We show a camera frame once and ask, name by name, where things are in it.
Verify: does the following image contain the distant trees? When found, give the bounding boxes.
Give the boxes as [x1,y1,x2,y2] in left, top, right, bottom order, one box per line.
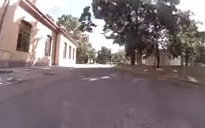
[95,45,127,65]

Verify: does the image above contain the grey asphalt road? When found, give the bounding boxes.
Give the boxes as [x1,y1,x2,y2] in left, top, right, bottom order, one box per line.
[0,64,205,128]

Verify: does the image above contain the group of green trees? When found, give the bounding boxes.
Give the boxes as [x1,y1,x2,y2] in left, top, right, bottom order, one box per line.
[55,6,98,64]

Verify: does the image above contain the large dark tree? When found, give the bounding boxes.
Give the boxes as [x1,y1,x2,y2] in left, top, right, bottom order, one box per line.
[91,0,181,68]

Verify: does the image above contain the pale low building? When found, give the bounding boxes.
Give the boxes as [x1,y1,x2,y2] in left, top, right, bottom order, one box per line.
[141,49,184,67]

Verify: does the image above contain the grass verge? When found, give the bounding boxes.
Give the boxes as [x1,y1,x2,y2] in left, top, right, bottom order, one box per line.
[116,64,205,88]

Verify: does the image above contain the green tree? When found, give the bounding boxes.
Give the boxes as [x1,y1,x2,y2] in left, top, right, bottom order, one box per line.
[169,9,205,67]

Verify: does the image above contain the beige building with red trim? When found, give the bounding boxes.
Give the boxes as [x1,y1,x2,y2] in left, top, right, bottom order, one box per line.
[0,0,80,69]

